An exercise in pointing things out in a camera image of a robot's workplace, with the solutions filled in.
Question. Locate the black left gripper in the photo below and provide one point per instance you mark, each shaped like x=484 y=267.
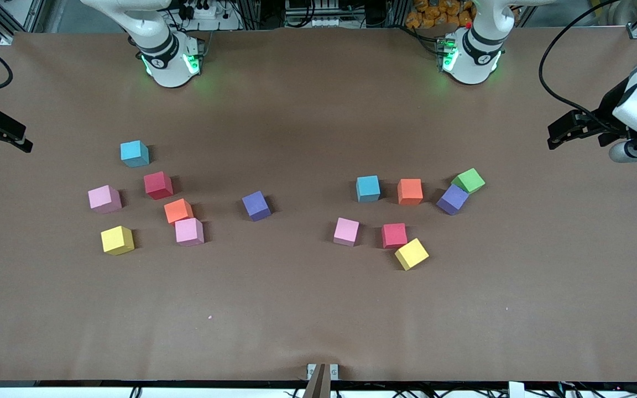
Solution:
x=609 y=108

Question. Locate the purple foam cube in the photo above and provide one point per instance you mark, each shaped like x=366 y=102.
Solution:
x=255 y=204
x=452 y=198

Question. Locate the orange foam cube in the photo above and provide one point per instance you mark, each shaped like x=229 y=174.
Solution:
x=410 y=190
x=177 y=210

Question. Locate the pink foam cube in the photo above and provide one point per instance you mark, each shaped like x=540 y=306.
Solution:
x=346 y=230
x=103 y=198
x=188 y=231

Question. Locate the cyan foam cube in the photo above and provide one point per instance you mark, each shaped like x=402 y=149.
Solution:
x=367 y=188
x=133 y=152

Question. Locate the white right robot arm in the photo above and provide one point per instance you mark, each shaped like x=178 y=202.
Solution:
x=172 y=69

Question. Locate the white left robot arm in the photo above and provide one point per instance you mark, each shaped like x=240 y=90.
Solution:
x=470 y=61

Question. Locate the green foam cube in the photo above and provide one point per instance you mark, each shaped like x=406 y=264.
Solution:
x=468 y=181

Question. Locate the yellow foam cube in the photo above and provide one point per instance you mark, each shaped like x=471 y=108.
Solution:
x=116 y=239
x=411 y=254

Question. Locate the red foam cube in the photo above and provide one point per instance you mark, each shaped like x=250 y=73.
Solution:
x=394 y=235
x=157 y=184

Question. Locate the orange yellow objects bag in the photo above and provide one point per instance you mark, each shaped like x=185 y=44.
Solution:
x=434 y=14

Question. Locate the white power strip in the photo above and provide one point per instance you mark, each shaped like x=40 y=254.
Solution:
x=208 y=11

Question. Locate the small white box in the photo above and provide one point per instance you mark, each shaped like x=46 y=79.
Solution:
x=516 y=390

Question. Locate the brown wooden strip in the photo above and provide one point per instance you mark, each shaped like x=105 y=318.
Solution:
x=318 y=387

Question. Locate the aluminium frame post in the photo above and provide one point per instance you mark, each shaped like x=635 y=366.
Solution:
x=252 y=14
x=398 y=14

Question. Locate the small metal bracket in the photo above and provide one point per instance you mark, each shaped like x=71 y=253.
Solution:
x=311 y=369

